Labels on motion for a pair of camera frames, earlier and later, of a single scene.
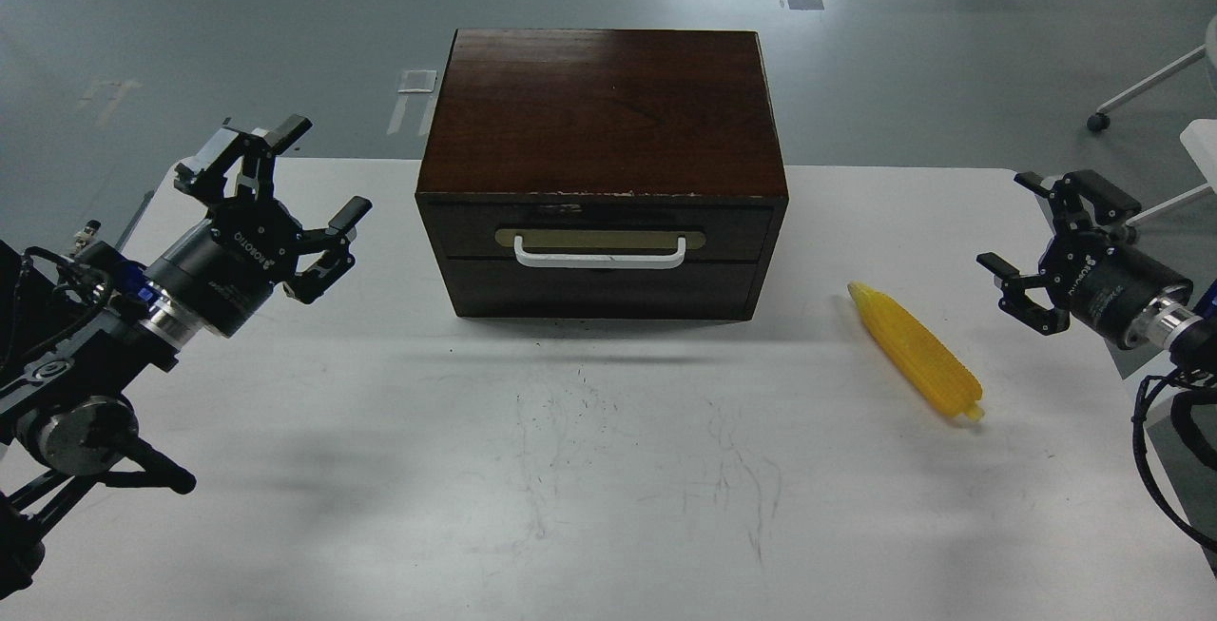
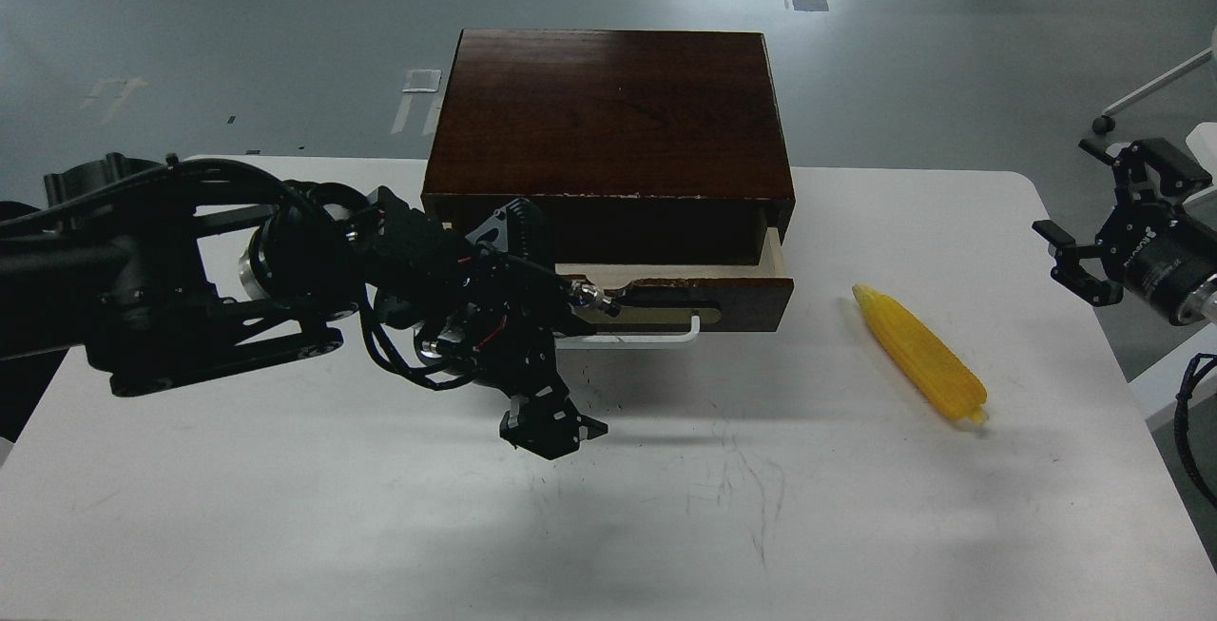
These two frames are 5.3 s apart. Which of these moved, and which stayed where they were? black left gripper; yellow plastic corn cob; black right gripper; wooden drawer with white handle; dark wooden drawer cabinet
Moved: wooden drawer with white handle; black right gripper; black left gripper
Stayed: dark wooden drawer cabinet; yellow plastic corn cob
